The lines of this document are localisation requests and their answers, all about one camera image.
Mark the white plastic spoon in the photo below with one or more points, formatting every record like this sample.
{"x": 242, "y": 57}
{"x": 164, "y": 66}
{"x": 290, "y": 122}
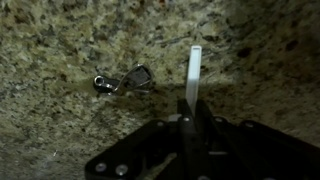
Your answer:
{"x": 194, "y": 73}

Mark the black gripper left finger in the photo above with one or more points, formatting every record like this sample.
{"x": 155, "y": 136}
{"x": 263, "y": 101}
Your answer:
{"x": 146, "y": 150}

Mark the small metal clip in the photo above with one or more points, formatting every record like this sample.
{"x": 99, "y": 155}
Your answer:
{"x": 138, "y": 76}

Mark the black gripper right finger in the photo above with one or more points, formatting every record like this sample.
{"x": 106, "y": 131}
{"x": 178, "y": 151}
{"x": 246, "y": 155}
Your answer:
{"x": 250, "y": 150}

